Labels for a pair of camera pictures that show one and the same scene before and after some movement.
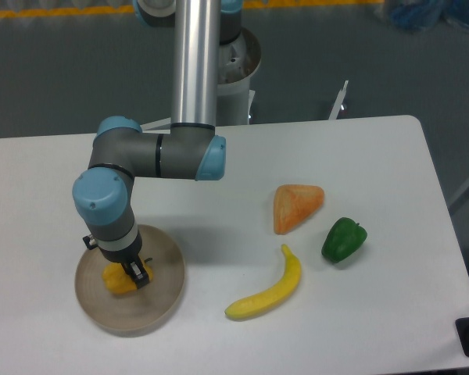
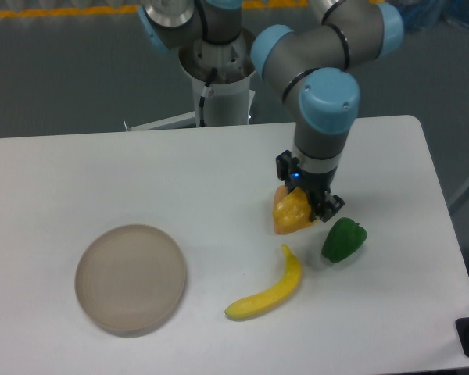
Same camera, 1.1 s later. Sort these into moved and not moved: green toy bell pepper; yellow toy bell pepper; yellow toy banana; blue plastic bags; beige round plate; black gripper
Moved: black gripper; yellow toy bell pepper
Not moved: green toy bell pepper; yellow toy banana; blue plastic bags; beige round plate
